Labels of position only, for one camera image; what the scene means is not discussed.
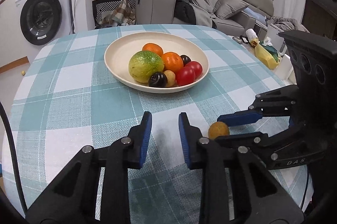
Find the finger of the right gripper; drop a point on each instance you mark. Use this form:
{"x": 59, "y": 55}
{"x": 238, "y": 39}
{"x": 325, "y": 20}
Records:
{"x": 251, "y": 141}
{"x": 240, "y": 118}

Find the plaid cloth on chair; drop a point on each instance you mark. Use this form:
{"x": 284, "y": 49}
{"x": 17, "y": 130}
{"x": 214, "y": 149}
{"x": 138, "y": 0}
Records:
{"x": 122, "y": 15}

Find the black patterned chair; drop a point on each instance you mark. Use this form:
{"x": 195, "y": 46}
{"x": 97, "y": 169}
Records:
{"x": 100, "y": 6}

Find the dark plum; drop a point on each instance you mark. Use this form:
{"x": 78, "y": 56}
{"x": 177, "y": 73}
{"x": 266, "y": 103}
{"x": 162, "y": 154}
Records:
{"x": 158, "y": 80}

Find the grey sofa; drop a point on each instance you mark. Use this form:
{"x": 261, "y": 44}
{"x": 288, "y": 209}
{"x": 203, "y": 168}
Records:
{"x": 232, "y": 17}

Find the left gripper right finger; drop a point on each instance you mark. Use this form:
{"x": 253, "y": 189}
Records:
{"x": 236, "y": 186}

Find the brown kiwi-like fruit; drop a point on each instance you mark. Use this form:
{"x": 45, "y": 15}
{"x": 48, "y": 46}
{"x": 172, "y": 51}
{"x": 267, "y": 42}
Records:
{"x": 218, "y": 129}

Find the yellow bag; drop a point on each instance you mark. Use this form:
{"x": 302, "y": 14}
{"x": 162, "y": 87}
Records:
{"x": 268, "y": 55}

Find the dark clothes pile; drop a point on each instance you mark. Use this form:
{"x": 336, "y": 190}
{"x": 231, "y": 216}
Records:
{"x": 191, "y": 12}

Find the red tomato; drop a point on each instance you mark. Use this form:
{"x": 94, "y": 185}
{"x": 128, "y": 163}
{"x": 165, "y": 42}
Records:
{"x": 185, "y": 76}
{"x": 197, "y": 68}

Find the brown longan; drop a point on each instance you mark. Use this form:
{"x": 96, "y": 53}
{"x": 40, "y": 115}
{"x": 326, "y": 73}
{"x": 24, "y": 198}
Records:
{"x": 170, "y": 78}

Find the orange mandarin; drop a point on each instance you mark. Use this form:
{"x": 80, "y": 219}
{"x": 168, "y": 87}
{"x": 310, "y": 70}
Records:
{"x": 152, "y": 47}
{"x": 172, "y": 61}

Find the yellow-green guava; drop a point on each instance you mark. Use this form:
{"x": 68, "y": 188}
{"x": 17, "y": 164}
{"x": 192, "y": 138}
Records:
{"x": 143, "y": 64}

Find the dark plum hidden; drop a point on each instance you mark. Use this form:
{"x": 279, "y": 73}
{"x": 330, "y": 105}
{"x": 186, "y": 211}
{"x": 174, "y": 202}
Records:
{"x": 186, "y": 59}

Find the teal checked tablecloth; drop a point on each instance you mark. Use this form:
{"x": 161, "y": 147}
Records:
{"x": 69, "y": 99}

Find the cream round plate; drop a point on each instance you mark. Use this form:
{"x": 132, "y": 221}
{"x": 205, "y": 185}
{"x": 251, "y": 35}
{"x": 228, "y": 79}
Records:
{"x": 119, "y": 52}

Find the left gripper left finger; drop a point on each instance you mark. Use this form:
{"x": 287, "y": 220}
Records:
{"x": 93, "y": 186}

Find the grey cushion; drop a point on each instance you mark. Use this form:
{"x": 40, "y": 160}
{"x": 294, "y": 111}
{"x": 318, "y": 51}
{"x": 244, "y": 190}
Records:
{"x": 229, "y": 8}

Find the white washing machine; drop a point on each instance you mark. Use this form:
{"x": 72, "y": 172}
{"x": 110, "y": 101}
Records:
{"x": 42, "y": 21}

